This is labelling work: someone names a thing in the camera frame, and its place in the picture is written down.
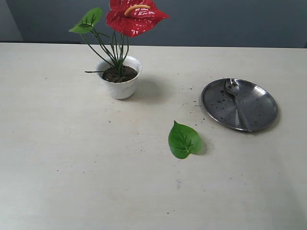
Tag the white scalloped flower pot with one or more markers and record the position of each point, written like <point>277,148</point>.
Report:
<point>121,90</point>

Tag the artificial red flower stem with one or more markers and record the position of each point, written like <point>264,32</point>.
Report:
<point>127,18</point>

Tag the round stainless steel plate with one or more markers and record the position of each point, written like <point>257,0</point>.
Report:
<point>259,107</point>

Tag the stainless steel spork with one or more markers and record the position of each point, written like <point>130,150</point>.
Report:
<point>233,89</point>

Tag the dark soil in pot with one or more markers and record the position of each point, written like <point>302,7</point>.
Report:
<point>126,74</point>

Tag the fallen green leaf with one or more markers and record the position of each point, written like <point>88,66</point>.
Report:
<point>183,141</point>

